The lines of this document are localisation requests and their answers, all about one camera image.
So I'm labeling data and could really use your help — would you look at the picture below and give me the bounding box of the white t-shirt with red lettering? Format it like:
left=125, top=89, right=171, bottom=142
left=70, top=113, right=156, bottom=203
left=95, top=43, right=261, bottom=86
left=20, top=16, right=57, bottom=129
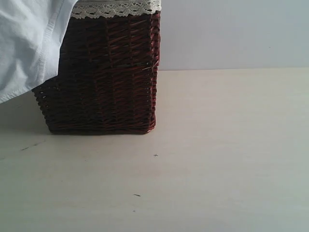
left=0, top=0, right=77, bottom=102

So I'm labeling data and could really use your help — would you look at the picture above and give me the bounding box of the dark red wicker basket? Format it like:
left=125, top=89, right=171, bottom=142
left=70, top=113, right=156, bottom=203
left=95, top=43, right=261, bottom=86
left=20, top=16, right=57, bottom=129
left=33, top=11, right=160, bottom=134

